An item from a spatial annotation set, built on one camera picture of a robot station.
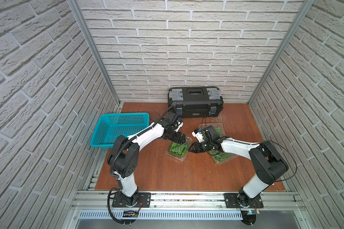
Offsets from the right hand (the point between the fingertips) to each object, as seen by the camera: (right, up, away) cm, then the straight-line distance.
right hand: (191, 149), depth 89 cm
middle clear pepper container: (+17, -4, -5) cm, 18 cm away
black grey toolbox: (+4, +32, +9) cm, 33 cm away
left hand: (-7, +8, -1) cm, 10 cm away
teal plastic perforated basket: (-59, +14, +14) cm, 62 cm away
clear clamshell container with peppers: (-8, -1, -1) cm, 8 cm away
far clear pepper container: (+20, +13, +10) cm, 26 cm away
